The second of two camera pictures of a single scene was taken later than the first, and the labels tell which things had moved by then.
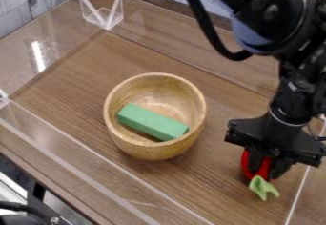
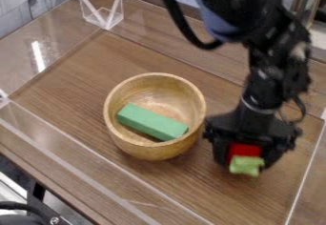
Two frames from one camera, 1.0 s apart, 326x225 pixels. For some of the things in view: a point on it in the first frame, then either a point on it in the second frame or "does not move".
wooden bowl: x=171 y=96 does not move
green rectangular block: x=149 y=123 does not move
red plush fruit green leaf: x=260 y=187 -> x=244 y=156
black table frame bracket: x=36 y=204 does not move
